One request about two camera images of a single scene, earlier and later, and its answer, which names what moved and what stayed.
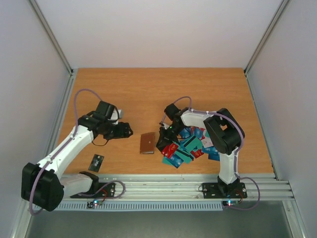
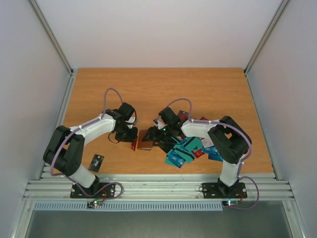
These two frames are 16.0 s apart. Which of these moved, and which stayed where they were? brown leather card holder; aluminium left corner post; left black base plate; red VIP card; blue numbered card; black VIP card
Moved: red VIP card; brown leather card holder
Stayed: black VIP card; blue numbered card; aluminium left corner post; left black base plate
